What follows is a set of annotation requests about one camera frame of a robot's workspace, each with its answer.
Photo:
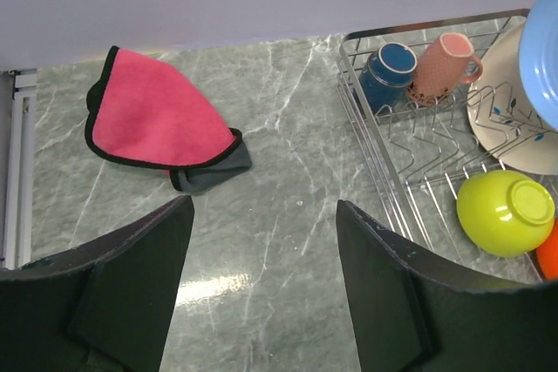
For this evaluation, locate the wire dish rack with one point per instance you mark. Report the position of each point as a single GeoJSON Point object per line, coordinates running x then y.
{"type": "Point", "coordinates": [420, 156]}

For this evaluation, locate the dark grey cloth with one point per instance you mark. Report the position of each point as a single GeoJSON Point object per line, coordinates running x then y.
{"type": "Point", "coordinates": [196, 181]}

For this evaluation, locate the yellow-green bowl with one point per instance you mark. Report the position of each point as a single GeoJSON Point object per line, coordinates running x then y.
{"type": "Point", "coordinates": [505, 213]}

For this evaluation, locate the pink cloth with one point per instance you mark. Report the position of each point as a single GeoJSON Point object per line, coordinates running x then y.
{"type": "Point", "coordinates": [145, 113]}

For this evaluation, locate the pink mug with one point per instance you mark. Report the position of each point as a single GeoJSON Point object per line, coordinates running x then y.
{"type": "Point", "coordinates": [447, 62]}

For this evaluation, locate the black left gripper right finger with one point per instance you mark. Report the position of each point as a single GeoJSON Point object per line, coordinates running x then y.
{"type": "Point", "coordinates": [413, 310]}

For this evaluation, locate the blue plate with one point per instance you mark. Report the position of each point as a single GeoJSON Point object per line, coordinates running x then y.
{"type": "Point", "coordinates": [538, 59]}

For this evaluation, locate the cream plate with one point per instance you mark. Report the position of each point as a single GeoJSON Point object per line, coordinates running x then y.
{"type": "Point", "coordinates": [501, 116]}

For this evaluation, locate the dark blue mug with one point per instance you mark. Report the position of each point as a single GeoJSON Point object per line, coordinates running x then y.
{"type": "Point", "coordinates": [386, 75]}

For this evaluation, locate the aluminium rail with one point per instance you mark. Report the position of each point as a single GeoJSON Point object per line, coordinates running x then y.
{"type": "Point", "coordinates": [18, 116]}

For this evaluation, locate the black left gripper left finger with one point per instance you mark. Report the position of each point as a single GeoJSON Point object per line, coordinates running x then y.
{"type": "Point", "coordinates": [105, 305]}

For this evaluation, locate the orange bowl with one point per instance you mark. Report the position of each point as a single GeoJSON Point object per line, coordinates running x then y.
{"type": "Point", "coordinates": [547, 255]}

